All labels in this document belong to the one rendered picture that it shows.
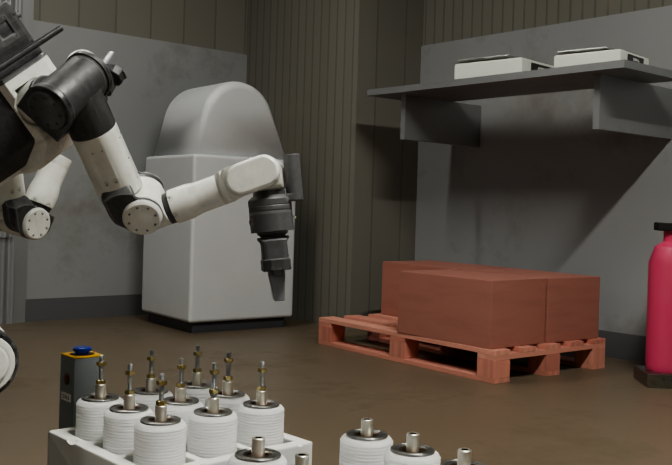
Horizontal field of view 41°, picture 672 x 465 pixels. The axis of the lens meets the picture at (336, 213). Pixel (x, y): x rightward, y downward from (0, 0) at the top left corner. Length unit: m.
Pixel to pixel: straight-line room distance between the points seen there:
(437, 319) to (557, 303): 0.51
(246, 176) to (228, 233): 2.84
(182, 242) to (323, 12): 1.55
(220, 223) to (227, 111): 0.58
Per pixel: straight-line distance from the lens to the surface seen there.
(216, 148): 4.60
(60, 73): 1.70
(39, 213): 2.18
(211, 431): 1.76
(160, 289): 4.80
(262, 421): 1.82
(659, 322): 3.71
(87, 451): 1.83
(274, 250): 1.77
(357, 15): 4.92
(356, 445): 1.61
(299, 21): 5.31
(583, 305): 3.94
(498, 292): 3.52
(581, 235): 4.43
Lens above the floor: 0.66
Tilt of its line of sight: level
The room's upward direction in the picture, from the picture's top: 2 degrees clockwise
